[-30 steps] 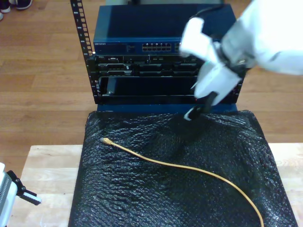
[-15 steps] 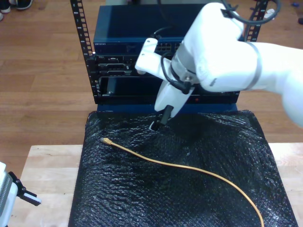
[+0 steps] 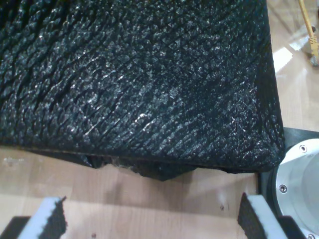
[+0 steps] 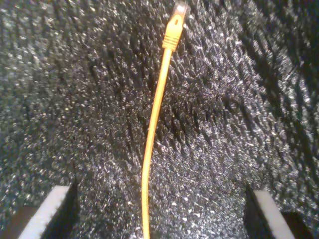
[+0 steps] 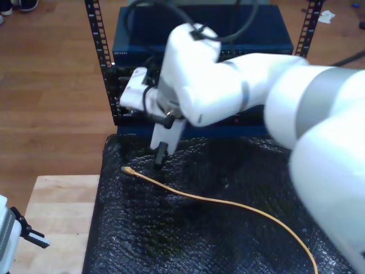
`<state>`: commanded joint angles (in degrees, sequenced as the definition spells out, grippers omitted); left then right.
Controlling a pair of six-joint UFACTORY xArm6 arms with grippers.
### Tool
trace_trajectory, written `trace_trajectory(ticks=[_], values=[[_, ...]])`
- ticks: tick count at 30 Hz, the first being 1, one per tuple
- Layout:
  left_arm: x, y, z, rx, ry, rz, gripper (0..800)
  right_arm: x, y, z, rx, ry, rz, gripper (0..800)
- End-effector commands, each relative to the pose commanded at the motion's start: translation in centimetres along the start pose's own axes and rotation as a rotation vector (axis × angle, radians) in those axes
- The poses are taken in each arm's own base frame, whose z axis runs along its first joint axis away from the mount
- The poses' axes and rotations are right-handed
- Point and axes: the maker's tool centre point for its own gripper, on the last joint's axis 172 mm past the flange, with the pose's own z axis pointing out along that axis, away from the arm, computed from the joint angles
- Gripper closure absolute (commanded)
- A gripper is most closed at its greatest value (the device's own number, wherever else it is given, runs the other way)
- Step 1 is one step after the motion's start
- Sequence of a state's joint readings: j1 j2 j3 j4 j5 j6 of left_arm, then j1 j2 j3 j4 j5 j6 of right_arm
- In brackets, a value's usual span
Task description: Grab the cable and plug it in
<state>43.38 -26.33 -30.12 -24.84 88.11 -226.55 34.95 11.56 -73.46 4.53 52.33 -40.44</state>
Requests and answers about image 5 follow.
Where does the yellow network cable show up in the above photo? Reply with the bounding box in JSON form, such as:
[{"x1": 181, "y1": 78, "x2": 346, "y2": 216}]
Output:
[{"x1": 120, "y1": 165, "x2": 319, "y2": 274}]

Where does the black rack drawer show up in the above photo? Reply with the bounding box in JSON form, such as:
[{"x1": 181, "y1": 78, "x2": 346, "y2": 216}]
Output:
[{"x1": 113, "y1": 92, "x2": 270, "y2": 127}]

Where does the black bubble wrap mat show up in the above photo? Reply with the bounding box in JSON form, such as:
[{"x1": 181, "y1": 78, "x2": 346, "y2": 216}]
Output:
[{"x1": 82, "y1": 132, "x2": 357, "y2": 274}]

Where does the black rack server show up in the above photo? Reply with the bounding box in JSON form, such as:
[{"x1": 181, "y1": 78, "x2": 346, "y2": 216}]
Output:
[{"x1": 104, "y1": 65, "x2": 160, "y2": 95}]

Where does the white crumpled paper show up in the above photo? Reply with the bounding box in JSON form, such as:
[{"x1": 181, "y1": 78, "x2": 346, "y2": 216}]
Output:
[{"x1": 318, "y1": 10, "x2": 336, "y2": 25}]

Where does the black shoe white sole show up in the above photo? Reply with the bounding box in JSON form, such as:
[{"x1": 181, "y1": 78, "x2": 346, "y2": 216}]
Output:
[
  {"x1": 19, "y1": 0, "x2": 40, "y2": 13},
  {"x1": 0, "y1": 0, "x2": 14, "y2": 17}
]

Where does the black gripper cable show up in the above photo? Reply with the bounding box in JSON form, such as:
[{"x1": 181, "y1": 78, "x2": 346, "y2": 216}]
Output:
[{"x1": 142, "y1": 85, "x2": 175, "y2": 129}]

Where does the blue network switch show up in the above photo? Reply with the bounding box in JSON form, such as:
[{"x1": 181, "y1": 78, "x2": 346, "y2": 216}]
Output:
[{"x1": 112, "y1": 5, "x2": 294, "y2": 68}]

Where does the black metal rack frame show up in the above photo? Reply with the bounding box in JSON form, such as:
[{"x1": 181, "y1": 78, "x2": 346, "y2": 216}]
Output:
[{"x1": 84, "y1": 0, "x2": 325, "y2": 127}]

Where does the black camera cable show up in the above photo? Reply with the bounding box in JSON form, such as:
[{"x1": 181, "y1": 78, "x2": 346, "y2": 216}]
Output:
[{"x1": 126, "y1": 0, "x2": 259, "y2": 43}]

